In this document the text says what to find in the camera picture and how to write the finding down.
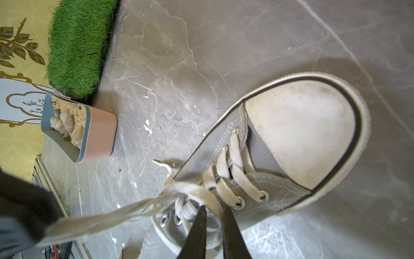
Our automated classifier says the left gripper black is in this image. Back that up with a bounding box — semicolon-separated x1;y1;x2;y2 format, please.
1;171;61;259

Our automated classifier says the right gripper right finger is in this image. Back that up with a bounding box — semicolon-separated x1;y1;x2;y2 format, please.
221;206;252;259

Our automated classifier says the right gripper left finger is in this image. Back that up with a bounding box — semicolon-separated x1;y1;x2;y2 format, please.
177;206;207;259

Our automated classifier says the white shoelace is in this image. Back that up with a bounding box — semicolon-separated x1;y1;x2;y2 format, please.
39;128;270;251

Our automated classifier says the grey canvas sneaker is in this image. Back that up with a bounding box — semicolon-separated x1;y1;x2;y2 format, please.
121;72;372;259

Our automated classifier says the green artificial grass mat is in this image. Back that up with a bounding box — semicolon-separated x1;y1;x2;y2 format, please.
46;0;119;100

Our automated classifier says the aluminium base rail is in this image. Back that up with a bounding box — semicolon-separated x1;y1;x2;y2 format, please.
32;155;92;259

